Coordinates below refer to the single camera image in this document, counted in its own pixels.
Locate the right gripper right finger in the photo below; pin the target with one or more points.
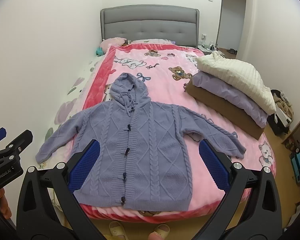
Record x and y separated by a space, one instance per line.
261 218

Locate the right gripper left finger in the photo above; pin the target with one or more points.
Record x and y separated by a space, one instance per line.
36 216

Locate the purple knit hooded cardigan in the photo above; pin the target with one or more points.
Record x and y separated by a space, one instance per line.
143 162

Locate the open suitcase with clothes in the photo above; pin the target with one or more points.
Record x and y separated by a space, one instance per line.
281 120

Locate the person's left hand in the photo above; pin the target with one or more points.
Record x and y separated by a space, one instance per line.
4 207

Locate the left beige slipper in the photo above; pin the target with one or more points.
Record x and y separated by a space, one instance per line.
117 231

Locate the beige slipper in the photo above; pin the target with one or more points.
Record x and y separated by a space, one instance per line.
162 231
117 231

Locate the brown folded garment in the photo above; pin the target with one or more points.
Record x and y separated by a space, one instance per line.
234 114

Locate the right beige slipper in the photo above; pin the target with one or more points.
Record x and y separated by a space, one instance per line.
162 231

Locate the lilac folded garment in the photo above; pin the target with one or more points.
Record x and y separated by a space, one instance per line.
231 94

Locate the teal small toy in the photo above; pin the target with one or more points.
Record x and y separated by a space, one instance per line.
99 51

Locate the pink plush pillow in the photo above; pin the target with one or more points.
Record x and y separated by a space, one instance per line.
117 41

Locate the cream quilted folded garment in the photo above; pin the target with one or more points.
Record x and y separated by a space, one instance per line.
241 75

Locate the pink cartoon fleece blanket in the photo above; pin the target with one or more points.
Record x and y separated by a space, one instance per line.
166 69

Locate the grey nightstand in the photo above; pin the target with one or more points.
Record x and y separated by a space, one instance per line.
207 49

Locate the grey upholstered headboard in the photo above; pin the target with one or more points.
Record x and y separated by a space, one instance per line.
140 22

